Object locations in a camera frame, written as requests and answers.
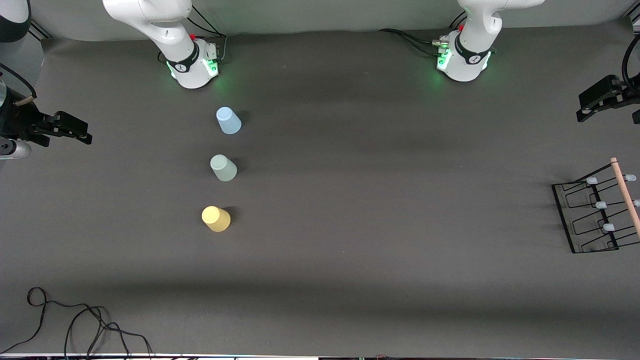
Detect black arm base cables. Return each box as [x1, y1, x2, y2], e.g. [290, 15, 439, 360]
[159, 4, 229, 65]
[377, 12, 468, 58]

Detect thin black cable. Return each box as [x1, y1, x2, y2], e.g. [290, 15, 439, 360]
[0, 286, 151, 360]
[64, 306, 153, 360]

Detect yellow plastic cup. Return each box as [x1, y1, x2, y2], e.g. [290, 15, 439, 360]
[201, 205, 232, 233]

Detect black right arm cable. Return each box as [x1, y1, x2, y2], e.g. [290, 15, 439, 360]
[0, 64, 37, 107]

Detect pale green plastic cup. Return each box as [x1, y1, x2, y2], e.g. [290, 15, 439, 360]
[210, 154, 238, 182]

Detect dark grey table mat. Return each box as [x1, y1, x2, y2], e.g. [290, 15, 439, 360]
[0, 20, 640, 358]

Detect light blue plastic cup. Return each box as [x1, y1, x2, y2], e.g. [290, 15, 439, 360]
[216, 106, 242, 135]

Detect black right arm base cables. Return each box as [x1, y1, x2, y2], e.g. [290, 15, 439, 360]
[159, 4, 229, 65]

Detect black left arm base cables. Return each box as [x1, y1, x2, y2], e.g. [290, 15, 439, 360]
[377, 12, 468, 58]

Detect black wire cup holder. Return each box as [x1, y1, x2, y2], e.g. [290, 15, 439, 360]
[552, 157, 640, 254]

